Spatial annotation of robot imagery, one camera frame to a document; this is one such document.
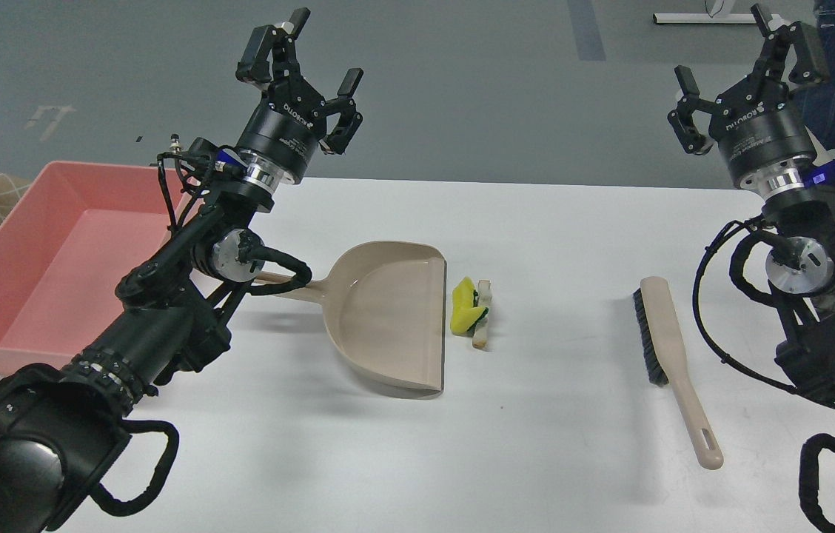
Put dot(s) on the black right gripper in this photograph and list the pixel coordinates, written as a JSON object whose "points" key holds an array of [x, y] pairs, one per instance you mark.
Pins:
{"points": [[755, 125]]}

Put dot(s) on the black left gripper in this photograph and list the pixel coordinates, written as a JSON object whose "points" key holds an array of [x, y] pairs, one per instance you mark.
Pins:
{"points": [[293, 118]]}

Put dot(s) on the beige plastic dustpan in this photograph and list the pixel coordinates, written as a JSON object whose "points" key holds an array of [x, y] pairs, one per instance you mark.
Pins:
{"points": [[384, 307]]}

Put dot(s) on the beige brush with black bristles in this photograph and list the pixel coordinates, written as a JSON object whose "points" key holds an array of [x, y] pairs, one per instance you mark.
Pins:
{"points": [[666, 363]]}

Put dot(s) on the yellow sponge piece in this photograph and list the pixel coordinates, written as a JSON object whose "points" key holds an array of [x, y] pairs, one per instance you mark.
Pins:
{"points": [[465, 311]]}

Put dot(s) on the pink plastic bin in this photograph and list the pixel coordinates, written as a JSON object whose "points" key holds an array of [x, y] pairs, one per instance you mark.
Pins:
{"points": [[74, 235]]}

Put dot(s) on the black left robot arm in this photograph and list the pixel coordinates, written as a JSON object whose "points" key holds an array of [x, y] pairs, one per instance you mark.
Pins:
{"points": [[66, 434]]}

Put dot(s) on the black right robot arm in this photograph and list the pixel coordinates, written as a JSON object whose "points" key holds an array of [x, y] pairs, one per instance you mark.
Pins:
{"points": [[786, 261]]}

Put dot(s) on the white desk foot bar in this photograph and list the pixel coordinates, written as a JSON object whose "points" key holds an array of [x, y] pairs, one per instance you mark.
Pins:
{"points": [[701, 18]]}

